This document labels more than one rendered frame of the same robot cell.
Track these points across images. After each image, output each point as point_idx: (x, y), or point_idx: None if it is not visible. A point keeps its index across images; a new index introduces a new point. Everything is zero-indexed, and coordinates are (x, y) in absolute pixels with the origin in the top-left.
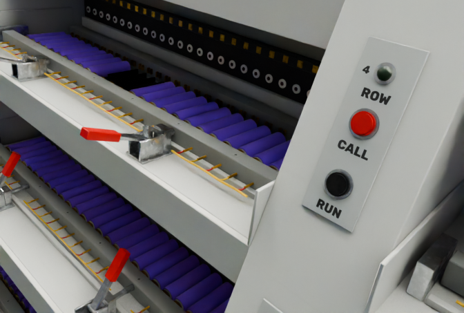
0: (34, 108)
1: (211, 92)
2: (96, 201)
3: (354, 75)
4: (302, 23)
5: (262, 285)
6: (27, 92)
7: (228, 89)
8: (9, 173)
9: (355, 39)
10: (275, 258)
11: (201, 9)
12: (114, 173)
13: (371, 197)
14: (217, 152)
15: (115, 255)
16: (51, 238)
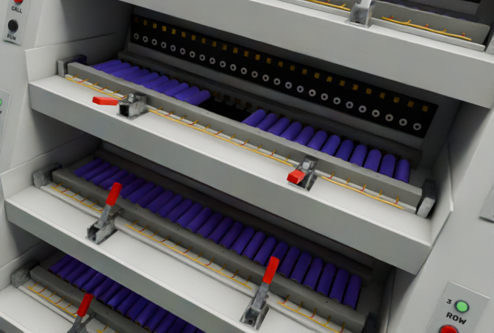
0: (159, 145)
1: (298, 116)
2: (190, 214)
3: None
4: (464, 87)
5: (446, 272)
6: (149, 132)
7: (309, 112)
8: (114, 203)
9: None
10: (457, 253)
11: (358, 67)
12: (275, 200)
13: None
14: (363, 175)
15: (242, 259)
16: (173, 254)
